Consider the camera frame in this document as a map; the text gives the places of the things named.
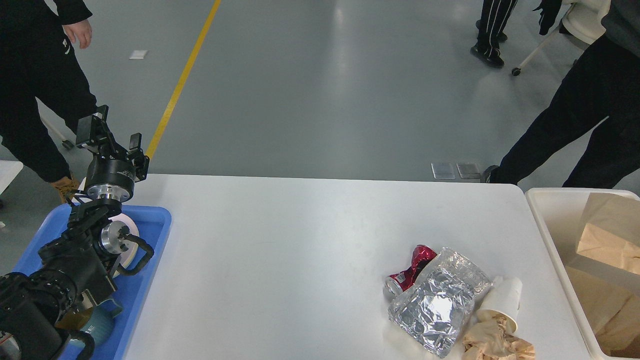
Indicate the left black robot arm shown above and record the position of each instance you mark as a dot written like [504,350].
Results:
[78,267]

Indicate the white side table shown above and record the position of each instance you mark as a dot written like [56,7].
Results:
[8,172]

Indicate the crumpled aluminium foil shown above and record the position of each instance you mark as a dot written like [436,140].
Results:
[435,309]

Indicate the paper cup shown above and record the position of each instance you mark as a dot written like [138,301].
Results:
[503,301]

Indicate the blue plastic tray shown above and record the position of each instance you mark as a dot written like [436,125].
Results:
[153,225]

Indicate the pink plate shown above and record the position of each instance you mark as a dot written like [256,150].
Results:
[128,256]

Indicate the white plastic bin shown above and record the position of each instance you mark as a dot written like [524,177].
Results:
[557,212]

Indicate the person in striped trousers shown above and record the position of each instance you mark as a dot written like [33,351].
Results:
[491,25]

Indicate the crushed red soda can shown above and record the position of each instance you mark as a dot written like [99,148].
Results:
[397,283]

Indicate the crumpled brown paper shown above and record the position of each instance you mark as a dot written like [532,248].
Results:
[488,340]

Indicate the person in black walking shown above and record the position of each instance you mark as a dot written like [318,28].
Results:
[600,94]

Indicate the person in black left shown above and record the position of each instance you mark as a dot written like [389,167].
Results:
[38,65]

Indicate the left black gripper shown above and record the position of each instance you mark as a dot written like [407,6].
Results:
[108,176]

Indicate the large brown paper bag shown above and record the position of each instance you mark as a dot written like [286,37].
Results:
[613,313]

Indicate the white office chair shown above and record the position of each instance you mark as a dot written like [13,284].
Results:
[582,21]

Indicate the dark green mug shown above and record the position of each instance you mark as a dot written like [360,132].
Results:
[98,321]

